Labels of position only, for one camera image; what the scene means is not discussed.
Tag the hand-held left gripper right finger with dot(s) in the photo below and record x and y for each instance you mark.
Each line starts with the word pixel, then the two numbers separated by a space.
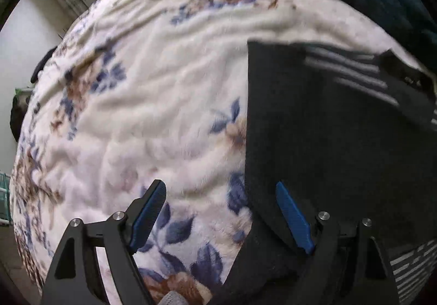
pixel 293 216

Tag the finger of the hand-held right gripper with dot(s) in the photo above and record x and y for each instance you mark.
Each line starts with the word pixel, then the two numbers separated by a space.
pixel 406 76

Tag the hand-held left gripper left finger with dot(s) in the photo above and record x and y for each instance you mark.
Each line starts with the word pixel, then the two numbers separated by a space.
pixel 148 216

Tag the black garment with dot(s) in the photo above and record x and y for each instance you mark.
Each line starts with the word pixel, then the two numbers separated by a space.
pixel 324 137

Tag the floral fleece blanket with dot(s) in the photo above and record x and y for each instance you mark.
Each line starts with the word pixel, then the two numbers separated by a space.
pixel 170 86

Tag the black cloth pile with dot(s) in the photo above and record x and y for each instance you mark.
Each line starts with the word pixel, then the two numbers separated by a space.
pixel 19 117

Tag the navy cloth bundle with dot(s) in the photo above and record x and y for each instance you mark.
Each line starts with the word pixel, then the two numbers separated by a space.
pixel 42 64

